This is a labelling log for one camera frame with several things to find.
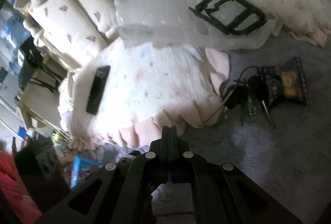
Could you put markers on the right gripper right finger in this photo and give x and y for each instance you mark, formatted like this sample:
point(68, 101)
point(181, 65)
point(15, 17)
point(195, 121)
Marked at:
point(222, 193)

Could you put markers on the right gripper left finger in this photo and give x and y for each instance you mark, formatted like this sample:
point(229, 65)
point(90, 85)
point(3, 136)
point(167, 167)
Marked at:
point(114, 194)

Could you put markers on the blue cartoon tissue box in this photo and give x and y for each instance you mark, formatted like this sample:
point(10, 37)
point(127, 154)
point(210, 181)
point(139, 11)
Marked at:
point(81, 169)

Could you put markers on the black smartphone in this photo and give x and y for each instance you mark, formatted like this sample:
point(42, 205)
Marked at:
point(97, 89)

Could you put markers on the floral white blanket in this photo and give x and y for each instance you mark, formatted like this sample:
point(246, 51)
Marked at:
point(149, 87)

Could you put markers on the black key bunch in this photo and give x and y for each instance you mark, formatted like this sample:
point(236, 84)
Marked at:
point(249, 87)

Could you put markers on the blue snack packet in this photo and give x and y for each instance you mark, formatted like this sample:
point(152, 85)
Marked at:
point(285, 83)

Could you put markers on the cream floral pillow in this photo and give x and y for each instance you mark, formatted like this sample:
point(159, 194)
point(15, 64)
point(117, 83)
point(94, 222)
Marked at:
point(75, 30)

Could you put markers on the clear plastic bag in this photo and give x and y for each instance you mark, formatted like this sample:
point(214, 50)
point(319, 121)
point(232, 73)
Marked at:
point(170, 22)

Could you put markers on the black bag with strap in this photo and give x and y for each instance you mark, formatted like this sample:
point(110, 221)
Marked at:
point(33, 61)

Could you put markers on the black plastic frame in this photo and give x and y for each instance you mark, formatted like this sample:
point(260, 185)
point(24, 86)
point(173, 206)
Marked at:
point(230, 17)

